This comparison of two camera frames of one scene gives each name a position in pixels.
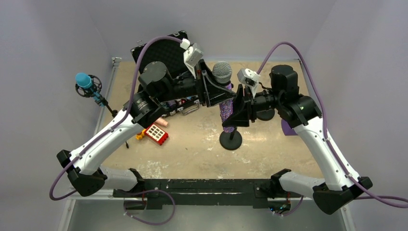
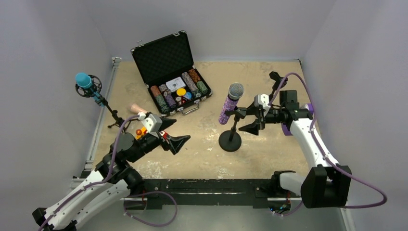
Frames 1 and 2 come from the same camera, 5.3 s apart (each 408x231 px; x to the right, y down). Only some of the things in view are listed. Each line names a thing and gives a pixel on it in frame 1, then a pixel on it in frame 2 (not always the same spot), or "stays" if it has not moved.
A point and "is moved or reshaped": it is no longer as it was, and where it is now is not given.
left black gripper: (202, 88) to (162, 137)
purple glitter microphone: (223, 71) is moved or reshaped
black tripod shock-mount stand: (86, 91) stays
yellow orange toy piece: (140, 136) stays
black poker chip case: (171, 51) stays
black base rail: (203, 194) stays
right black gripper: (251, 106) to (261, 118)
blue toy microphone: (85, 81) stays
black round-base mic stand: (231, 141) stays
